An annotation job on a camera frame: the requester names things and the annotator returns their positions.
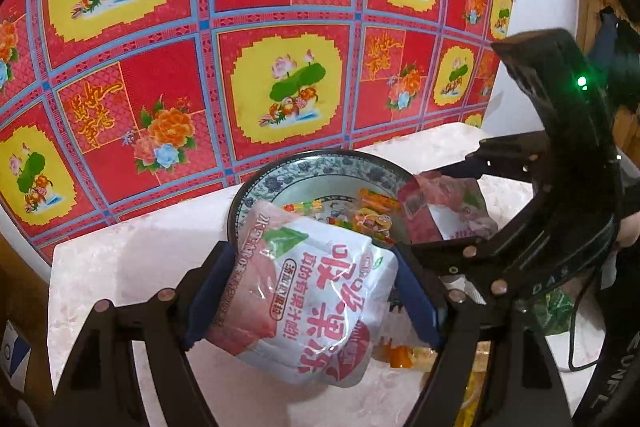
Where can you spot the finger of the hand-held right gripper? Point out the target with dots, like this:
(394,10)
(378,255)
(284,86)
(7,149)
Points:
(500,157)
(450,254)

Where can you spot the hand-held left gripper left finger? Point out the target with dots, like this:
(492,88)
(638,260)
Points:
(210,289)

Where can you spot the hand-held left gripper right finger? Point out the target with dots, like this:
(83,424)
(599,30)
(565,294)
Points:
(416,307)

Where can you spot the small pink snack packet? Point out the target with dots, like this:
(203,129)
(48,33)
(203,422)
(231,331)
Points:
(450,207)

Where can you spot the large pink jelly packet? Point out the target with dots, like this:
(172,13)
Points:
(300,287)

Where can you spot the yellow candy packet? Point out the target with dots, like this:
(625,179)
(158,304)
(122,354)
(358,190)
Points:
(475,387)

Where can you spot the blue patterned ceramic bowl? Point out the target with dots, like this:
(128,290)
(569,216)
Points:
(300,177)

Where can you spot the person's right hand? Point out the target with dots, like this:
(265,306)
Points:
(631,229)

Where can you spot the orange jelly packet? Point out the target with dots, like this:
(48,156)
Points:
(400,354)

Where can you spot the orange snack packet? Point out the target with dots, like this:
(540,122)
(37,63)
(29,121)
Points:
(377,199)

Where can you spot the green candy packet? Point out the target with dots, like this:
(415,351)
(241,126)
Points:
(555,312)

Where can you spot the colourful candy packet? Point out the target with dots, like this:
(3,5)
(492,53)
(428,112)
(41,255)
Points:
(305,208)

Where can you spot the wooden shelf unit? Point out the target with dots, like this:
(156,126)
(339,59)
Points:
(25,277)

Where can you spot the blue white carton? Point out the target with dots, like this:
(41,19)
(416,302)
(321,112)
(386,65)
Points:
(11,352)

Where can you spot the red floral printed cloth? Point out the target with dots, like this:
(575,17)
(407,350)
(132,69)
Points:
(165,7)

